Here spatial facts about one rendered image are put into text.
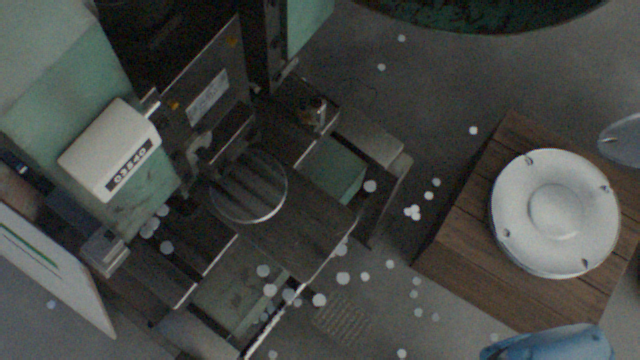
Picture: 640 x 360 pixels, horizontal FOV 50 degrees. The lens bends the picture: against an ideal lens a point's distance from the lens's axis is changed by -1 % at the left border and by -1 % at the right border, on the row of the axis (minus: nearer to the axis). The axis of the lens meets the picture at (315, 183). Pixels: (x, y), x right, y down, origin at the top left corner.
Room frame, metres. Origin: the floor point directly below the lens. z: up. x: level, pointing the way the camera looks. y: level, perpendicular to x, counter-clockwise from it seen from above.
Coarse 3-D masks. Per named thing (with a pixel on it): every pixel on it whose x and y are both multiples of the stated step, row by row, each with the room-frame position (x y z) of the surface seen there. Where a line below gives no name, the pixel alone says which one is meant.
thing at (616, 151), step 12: (624, 120) 0.48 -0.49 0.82; (636, 120) 0.48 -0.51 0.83; (612, 132) 0.45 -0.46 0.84; (624, 132) 0.44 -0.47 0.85; (636, 132) 0.44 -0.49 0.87; (600, 144) 0.41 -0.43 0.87; (612, 144) 0.41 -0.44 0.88; (624, 144) 0.41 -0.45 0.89; (636, 144) 0.40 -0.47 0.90; (612, 156) 0.37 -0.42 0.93; (624, 156) 0.37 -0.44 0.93; (636, 156) 0.37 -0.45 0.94
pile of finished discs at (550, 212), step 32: (544, 160) 0.56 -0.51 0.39; (576, 160) 0.57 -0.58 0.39; (512, 192) 0.48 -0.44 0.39; (544, 192) 0.48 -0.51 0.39; (576, 192) 0.49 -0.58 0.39; (608, 192) 0.50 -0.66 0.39; (512, 224) 0.40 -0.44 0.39; (544, 224) 0.41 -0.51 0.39; (576, 224) 0.42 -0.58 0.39; (608, 224) 0.43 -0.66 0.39; (512, 256) 0.33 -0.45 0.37; (544, 256) 0.34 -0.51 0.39; (576, 256) 0.35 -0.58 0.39
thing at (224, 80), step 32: (192, 0) 0.40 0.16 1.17; (224, 0) 0.40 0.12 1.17; (128, 32) 0.34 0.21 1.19; (160, 32) 0.35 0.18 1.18; (192, 32) 0.36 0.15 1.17; (224, 32) 0.37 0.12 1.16; (128, 64) 0.31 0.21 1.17; (160, 64) 0.32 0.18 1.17; (192, 64) 0.32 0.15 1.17; (224, 64) 0.36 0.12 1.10; (160, 96) 0.28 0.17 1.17; (192, 96) 0.31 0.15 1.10; (224, 96) 0.35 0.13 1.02; (192, 128) 0.30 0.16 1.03; (224, 128) 0.33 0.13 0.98; (256, 128) 0.35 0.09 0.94; (192, 160) 0.27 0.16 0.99; (224, 160) 0.29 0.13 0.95
